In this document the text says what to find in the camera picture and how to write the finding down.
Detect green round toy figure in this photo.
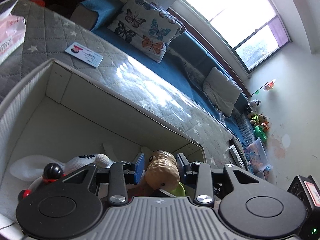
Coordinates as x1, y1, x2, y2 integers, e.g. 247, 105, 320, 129
170, 182, 186, 197

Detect beige sheep toy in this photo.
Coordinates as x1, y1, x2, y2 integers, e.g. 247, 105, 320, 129
145, 150, 180, 192

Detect black haired doll toy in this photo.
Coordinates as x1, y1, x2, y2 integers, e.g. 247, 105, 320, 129
17, 163, 65, 202

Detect white remote control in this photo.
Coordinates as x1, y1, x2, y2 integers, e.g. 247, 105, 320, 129
228, 145, 244, 168

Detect black remote control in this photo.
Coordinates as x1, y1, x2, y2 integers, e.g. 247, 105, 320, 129
232, 137, 249, 171

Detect clear plastic toy bin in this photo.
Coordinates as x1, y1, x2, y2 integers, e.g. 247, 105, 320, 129
245, 138, 272, 181

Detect green bowl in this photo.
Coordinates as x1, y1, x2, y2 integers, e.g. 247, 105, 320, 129
254, 126, 267, 142

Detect stuffed toys pile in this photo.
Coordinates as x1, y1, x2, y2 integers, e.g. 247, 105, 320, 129
245, 99, 269, 131

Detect white cushion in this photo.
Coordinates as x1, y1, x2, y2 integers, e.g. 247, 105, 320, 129
202, 67, 242, 117

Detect grey cardboard box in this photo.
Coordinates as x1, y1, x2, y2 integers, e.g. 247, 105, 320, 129
1, 59, 206, 237

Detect colourful pinwheel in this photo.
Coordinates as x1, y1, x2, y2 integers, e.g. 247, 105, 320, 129
252, 79, 276, 95

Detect blue sofa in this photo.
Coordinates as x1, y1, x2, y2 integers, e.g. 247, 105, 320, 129
70, 0, 255, 147

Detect id card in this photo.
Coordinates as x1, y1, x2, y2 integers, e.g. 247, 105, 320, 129
65, 42, 104, 68

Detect butterfly print pillow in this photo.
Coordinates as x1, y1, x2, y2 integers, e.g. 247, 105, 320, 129
107, 0, 186, 63

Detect quilted grey table cover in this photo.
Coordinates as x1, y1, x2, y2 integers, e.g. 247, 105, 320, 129
1, 0, 240, 168

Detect window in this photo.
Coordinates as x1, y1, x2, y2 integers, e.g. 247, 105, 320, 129
171, 0, 290, 73

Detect tissue pack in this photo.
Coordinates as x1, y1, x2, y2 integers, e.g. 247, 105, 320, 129
0, 0, 26, 63

